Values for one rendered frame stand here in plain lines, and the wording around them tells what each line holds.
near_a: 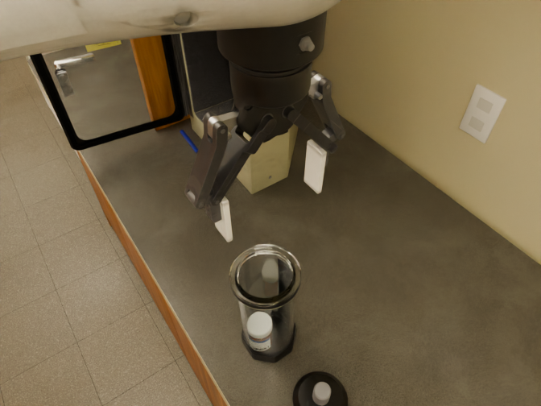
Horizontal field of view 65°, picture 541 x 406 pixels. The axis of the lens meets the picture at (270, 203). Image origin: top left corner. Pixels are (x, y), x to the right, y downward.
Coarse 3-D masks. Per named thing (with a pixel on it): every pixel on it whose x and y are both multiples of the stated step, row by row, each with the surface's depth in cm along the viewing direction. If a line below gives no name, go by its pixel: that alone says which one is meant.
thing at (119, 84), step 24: (72, 48) 91; (96, 48) 94; (120, 48) 96; (144, 48) 99; (72, 72) 95; (96, 72) 97; (120, 72) 100; (144, 72) 103; (72, 96) 98; (96, 96) 101; (120, 96) 104; (144, 96) 107; (168, 96) 110; (72, 120) 102; (96, 120) 105; (120, 120) 108; (144, 120) 111
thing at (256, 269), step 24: (240, 264) 64; (264, 264) 68; (288, 264) 65; (240, 288) 61; (264, 288) 74; (288, 288) 61; (240, 312) 69; (264, 312) 62; (288, 312) 66; (264, 336) 69; (288, 336) 73
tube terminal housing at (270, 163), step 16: (192, 112) 116; (192, 128) 122; (272, 144) 97; (288, 144) 101; (256, 160) 98; (272, 160) 101; (288, 160) 106; (240, 176) 106; (256, 176) 101; (272, 176) 105; (256, 192) 105
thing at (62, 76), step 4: (60, 72) 92; (64, 72) 92; (56, 76) 92; (60, 76) 92; (64, 76) 92; (60, 80) 92; (64, 80) 93; (68, 80) 94; (60, 84) 93; (64, 84) 94; (68, 84) 94; (64, 88) 94; (68, 88) 95; (64, 92) 95; (68, 92) 95; (72, 92) 96; (64, 96) 96
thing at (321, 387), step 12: (312, 372) 73; (324, 372) 73; (300, 384) 71; (312, 384) 70; (324, 384) 68; (336, 384) 70; (300, 396) 69; (312, 396) 69; (324, 396) 66; (336, 396) 69
